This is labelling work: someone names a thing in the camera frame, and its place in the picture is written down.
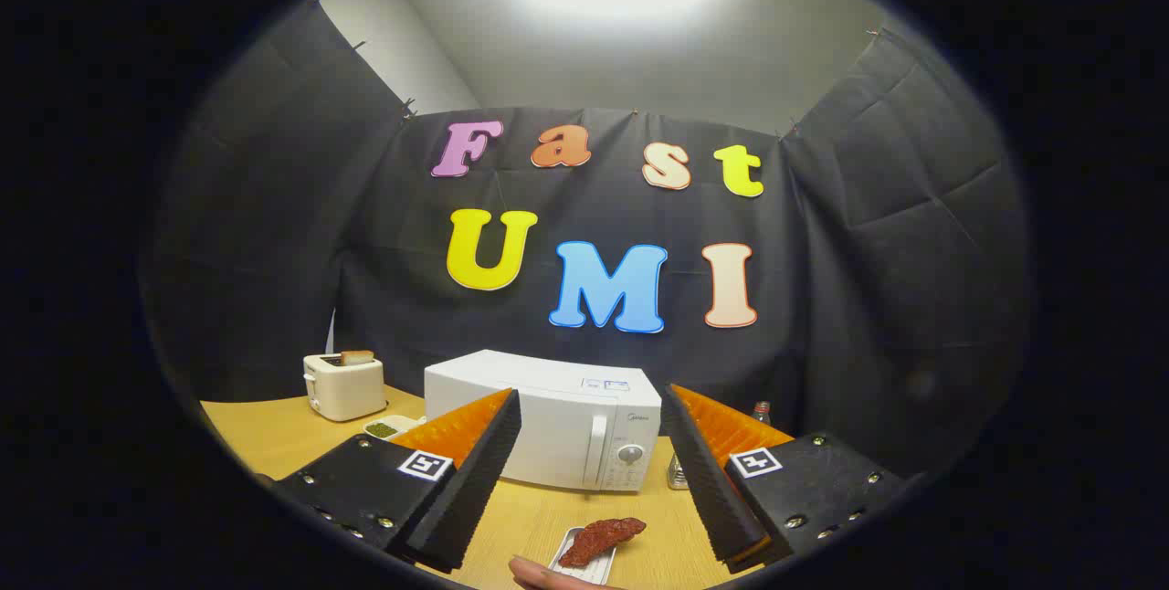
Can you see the cream toaster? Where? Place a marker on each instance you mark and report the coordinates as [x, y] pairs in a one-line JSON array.
[[345, 389]]

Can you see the clear plastic water bottle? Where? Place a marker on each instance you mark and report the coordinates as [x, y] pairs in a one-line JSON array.
[[762, 412]]

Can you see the bread slice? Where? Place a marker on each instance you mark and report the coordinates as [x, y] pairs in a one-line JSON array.
[[357, 357]]

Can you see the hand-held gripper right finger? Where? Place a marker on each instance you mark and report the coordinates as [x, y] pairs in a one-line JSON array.
[[708, 480]]

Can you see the small white rectangular plate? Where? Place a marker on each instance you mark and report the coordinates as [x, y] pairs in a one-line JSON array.
[[598, 570]]

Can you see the white divided bean dish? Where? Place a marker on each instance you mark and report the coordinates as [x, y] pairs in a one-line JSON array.
[[382, 429]]

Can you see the red meat piece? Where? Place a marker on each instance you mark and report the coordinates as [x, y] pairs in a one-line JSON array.
[[598, 540]]

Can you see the white toaster oven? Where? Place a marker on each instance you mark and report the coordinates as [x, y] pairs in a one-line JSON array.
[[566, 426]]

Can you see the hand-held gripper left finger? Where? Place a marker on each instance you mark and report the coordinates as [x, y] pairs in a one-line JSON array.
[[475, 480]]

